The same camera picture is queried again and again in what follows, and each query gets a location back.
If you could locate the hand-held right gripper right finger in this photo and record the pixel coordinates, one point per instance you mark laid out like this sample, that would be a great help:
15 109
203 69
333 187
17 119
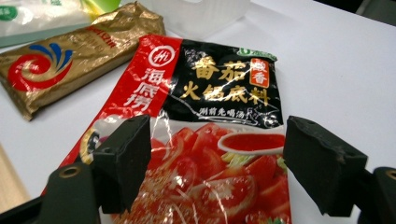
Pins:
320 161

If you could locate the white and green packet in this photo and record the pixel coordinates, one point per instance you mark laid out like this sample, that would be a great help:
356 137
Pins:
37 21

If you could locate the red and black soup packet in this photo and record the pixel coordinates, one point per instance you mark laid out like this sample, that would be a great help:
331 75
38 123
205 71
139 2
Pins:
218 77

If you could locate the clear plastic container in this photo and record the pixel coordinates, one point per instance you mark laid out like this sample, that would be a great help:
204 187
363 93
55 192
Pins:
199 18

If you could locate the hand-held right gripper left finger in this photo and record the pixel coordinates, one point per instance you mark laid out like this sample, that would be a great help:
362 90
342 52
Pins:
124 161

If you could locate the gold foil packet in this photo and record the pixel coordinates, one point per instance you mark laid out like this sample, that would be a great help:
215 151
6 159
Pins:
77 62

